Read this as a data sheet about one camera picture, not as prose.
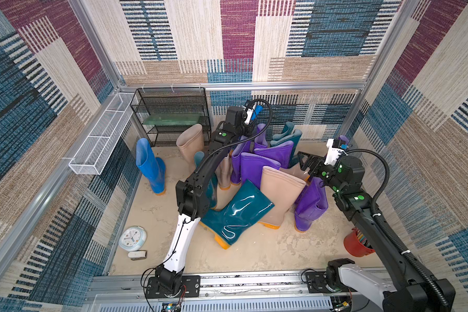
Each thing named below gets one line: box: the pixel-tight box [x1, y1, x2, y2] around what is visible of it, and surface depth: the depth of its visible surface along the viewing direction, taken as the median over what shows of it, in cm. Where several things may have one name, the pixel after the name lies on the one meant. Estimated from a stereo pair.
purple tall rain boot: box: [230, 135, 252, 185], surface depth 85 cm
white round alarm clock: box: [118, 225, 147, 252], surface depth 85 cm
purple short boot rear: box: [254, 140, 295, 169], surface depth 86 cm
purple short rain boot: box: [239, 152, 282, 190], surface depth 83 cm
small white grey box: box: [127, 250, 147, 261], surface depth 81 cm
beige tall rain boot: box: [176, 123, 205, 169], surface depth 90 cm
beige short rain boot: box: [258, 165, 306, 230], surface depth 78 cm
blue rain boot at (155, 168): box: [135, 137, 167, 196], surface depth 88 cm
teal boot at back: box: [272, 121, 295, 140], surface depth 93 cm
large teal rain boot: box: [199, 179, 275, 250], surface depth 82 cm
